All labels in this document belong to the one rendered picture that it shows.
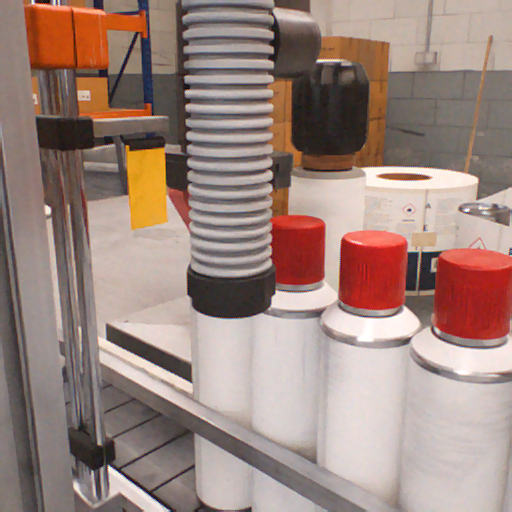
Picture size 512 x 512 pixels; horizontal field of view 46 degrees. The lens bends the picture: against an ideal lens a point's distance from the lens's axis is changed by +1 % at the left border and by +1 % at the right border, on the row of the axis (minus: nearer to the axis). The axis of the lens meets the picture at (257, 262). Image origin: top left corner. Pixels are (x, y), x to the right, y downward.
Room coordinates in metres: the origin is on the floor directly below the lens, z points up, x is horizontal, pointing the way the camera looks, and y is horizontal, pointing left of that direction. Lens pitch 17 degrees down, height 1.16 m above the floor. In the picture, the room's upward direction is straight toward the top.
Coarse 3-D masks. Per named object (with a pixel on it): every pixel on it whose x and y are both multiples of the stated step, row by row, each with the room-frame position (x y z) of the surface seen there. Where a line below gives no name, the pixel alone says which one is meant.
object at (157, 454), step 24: (120, 408) 0.48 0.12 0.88; (144, 408) 0.48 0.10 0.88; (120, 432) 0.44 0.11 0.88; (144, 432) 0.44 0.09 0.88; (168, 432) 0.44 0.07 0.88; (192, 432) 0.44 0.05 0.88; (120, 456) 0.41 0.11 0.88; (144, 456) 0.41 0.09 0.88; (168, 456) 0.41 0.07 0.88; (192, 456) 0.41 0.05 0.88; (144, 480) 0.38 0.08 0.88; (168, 480) 0.38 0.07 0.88; (192, 480) 0.38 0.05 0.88; (168, 504) 0.35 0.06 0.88; (192, 504) 0.35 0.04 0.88
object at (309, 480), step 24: (120, 360) 0.41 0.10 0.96; (120, 384) 0.39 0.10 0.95; (144, 384) 0.37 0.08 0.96; (168, 408) 0.35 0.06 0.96; (192, 408) 0.34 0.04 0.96; (216, 432) 0.32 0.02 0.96; (240, 432) 0.31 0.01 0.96; (240, 456) 0.30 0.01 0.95; (264, 456) 0.29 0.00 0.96; (288, 456) 0.29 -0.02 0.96; (288, 480) 0.28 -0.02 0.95; (312, 480) 0.27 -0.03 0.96; (336, 480) 0.27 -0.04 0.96; (336, 504) 0.26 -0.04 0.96; (360, 504) 0.25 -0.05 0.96; (384, 504) 0.25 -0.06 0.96
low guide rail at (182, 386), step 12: (108, 348) 0.53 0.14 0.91; (120, 348) 0.53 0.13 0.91; (132, 360) 0.50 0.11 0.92; (144, 360) 0.50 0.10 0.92; (144, 372) 0.49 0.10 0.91; (156, 372) 0.48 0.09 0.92; (168, 372) 0.48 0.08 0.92; (168, 384) 0.46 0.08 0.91; (180, 384) 0.46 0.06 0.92; (192, 396) 0.44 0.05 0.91
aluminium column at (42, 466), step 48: (0, 0) 0.27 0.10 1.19; (0, 48) 0.26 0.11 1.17; (0, 96) 0.26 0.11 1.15; (0, 144) 0.26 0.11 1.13; (0, 192) 0.27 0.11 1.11; (0, 240) 0.27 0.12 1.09; (48, 240) 0.27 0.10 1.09; (0, 288) 0.26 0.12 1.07; (48, 288) 0.27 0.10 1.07; (0, 336) 0.25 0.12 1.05; (48, 336) 0.27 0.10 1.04; (0, 384) 0.25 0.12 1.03; (48, 384) 0.27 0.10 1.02; (0, 432) 0.25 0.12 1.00; (48, 432) 0.27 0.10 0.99; (0, 480) 0.25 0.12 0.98; (48, 480) 0.26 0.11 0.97
